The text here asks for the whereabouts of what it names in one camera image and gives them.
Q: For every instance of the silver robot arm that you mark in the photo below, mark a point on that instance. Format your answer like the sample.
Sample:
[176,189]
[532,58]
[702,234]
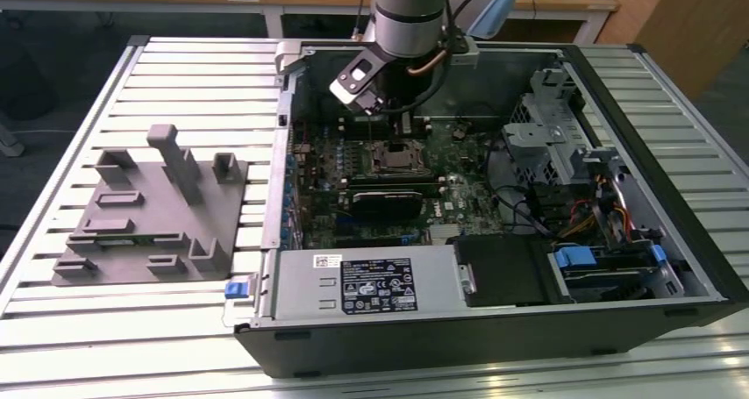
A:
[409,17]

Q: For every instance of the CPU socket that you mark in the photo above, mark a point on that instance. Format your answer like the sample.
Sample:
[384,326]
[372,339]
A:
[380,169]

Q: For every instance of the black RAM slot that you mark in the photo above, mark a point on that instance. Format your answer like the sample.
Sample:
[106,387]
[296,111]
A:
[357,130]
[397,182]
[397,186]
[357,121]
[397,177]
[431,191]
[357,126]

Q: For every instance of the green motherboard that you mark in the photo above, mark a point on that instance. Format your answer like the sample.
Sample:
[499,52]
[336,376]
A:
[467,171]

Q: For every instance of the grey case latch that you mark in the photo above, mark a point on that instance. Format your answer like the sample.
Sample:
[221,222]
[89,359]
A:
[289,54]

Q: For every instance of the silver metal drive cage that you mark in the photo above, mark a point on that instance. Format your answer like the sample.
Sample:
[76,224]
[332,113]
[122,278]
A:
[526,140]

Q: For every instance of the black graphics card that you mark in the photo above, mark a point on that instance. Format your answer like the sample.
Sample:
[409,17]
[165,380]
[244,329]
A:
[383,206]

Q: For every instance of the silver chipset heatsink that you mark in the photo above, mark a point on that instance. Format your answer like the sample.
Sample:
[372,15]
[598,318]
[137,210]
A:
[446,233]

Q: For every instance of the wooden desk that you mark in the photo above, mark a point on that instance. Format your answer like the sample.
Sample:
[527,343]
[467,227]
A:
[233,0]

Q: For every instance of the black plastic shroud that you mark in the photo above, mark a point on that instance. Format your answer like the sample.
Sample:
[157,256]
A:
[503,272]

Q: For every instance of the grey power supply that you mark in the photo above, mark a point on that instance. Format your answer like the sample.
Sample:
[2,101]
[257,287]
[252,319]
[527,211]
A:
[304,285]

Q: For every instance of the blue disk carrier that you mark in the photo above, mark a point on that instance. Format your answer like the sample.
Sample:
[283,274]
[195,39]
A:
[575,258]

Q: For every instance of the grey parts rack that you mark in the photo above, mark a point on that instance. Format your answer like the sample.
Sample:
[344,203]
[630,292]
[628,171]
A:
[175,223]

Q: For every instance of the wooden cabinet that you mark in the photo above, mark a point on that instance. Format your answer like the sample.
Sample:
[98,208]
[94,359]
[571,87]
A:
[690,30]

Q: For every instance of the blue power supply latch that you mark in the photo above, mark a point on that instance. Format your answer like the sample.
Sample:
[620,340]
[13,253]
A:
[236,288]

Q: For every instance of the blue bay latch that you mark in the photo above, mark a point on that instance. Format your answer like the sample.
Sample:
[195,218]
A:
[656,254]

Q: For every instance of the black PC case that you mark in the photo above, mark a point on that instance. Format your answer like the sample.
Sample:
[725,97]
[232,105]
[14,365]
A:
[467,346]

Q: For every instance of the metal disk bay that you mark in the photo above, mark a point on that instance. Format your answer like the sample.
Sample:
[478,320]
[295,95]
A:
[666,280]

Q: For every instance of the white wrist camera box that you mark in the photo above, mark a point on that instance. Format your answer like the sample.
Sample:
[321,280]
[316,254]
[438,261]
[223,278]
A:
[340,88]

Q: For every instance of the silver front drive bracket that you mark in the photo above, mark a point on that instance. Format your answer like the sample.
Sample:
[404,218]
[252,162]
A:
[636,206]

